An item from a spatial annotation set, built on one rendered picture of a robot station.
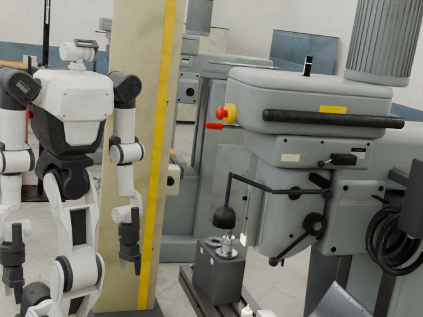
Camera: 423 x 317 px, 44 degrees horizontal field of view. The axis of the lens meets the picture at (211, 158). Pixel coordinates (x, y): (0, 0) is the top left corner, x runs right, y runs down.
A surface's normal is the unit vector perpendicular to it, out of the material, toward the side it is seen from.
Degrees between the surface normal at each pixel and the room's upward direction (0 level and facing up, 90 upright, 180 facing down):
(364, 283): 90
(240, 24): 90
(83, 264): 66
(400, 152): 90
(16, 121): 89
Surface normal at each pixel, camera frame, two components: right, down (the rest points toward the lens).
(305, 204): 0.32, 0.28
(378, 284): -0.94, -0.03
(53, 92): -0.08, 0.16
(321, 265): -0.79, 0.13
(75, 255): 0.65, 0.09
